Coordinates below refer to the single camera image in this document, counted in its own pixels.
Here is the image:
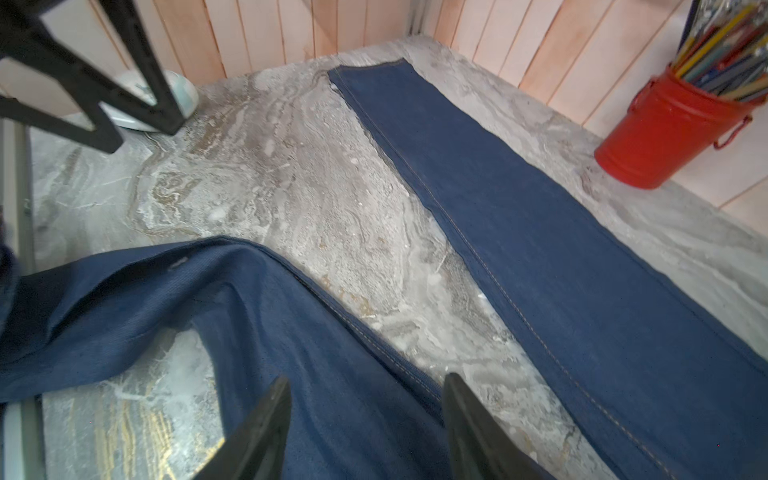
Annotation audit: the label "white round clock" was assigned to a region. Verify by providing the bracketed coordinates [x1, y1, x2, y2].
[101, 70, 199, 132]

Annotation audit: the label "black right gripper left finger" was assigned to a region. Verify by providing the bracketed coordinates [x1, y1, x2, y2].
[194, 376, 292, 480]

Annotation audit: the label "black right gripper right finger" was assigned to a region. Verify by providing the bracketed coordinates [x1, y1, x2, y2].
[442, 373, 552, 480]

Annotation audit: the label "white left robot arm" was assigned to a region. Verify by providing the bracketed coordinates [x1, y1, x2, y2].
[1, 1, 186, 153]

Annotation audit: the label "dark blue denim trousers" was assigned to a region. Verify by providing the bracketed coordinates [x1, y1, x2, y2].
[31, 60, 767, 479]

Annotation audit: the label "red metal pencil bucket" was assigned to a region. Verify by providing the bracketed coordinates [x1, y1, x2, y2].
[594, 68, 767, 190]

